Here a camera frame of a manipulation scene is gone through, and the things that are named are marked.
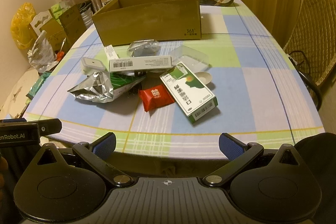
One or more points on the brown cardboard box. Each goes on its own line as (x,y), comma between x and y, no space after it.
(121,22)

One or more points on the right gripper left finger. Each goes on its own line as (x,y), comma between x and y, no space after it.
(95,155)

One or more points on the small white square device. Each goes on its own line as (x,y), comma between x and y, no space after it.
(90,66)

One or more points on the white plastic spoon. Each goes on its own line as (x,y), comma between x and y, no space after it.
(204,77)

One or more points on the clear plastic lidded case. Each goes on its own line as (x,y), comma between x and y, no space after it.
(195,60)

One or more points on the silver plastic bag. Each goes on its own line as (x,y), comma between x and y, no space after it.
(41,56)

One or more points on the yellow plastic bag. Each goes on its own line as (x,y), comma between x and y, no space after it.
(21,30)

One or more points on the silver green foil bag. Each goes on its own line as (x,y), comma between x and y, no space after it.
(104,87)

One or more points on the checked tablecloth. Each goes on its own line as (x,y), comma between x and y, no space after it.
(260,95)

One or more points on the green white medicine box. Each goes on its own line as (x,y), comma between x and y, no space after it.
(193,97)

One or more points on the long white narrow box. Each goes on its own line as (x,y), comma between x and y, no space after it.
(140,63)

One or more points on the cardboard boxes pile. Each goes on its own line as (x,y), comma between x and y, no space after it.
(63,23)

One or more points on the quilted brown chair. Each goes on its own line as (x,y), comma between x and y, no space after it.
(311,46)

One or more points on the white green tablet box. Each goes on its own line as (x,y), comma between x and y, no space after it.
(110,53)

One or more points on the clear white box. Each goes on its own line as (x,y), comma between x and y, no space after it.
(140,48)

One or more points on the red candy packet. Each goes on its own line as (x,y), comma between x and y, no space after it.
(155,97)

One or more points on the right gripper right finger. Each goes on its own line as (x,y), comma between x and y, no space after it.
(240,155)

